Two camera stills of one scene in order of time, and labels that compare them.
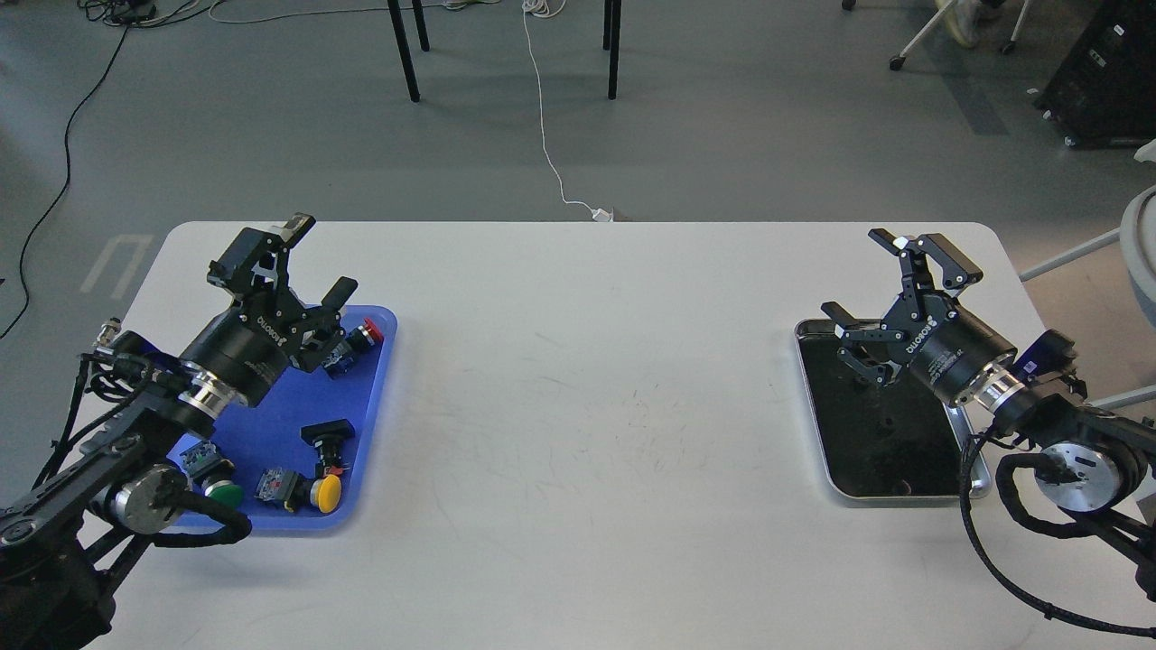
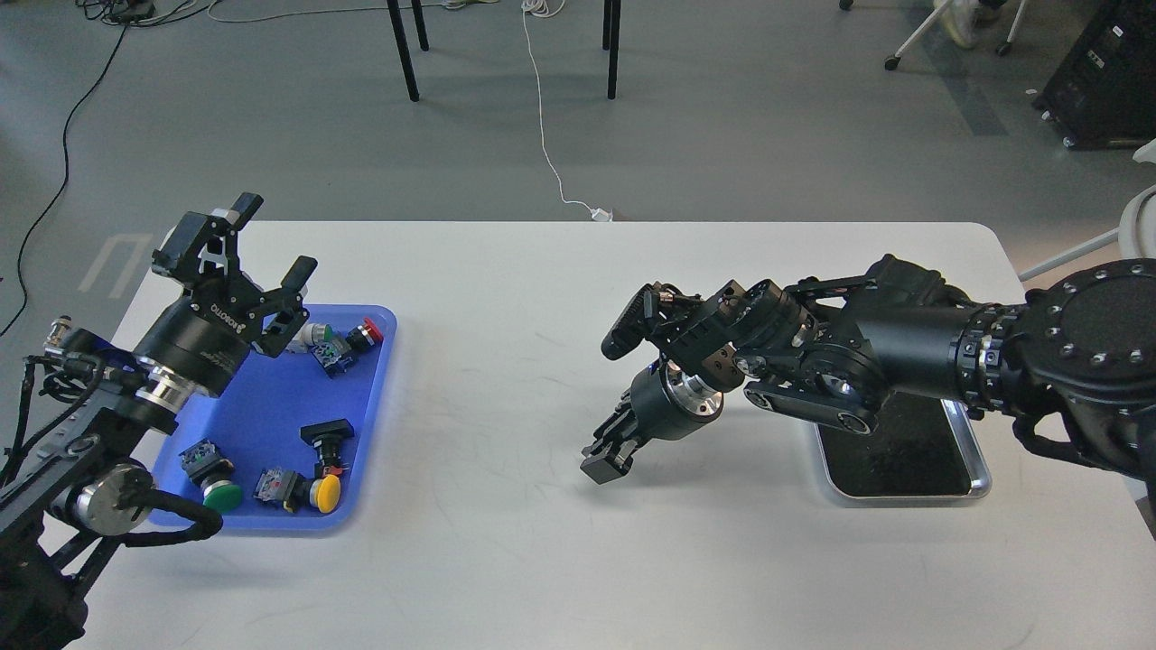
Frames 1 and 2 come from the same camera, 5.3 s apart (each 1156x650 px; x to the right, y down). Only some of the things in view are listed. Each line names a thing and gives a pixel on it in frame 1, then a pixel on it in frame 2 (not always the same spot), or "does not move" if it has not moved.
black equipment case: (1102, 92) does not move
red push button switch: (340, 362) does not move
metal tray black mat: (894, 440) does not move
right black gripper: (945, 343) → (666, 402)
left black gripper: (251, 348) → (204, 339)
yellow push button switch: (295, 490) does not move
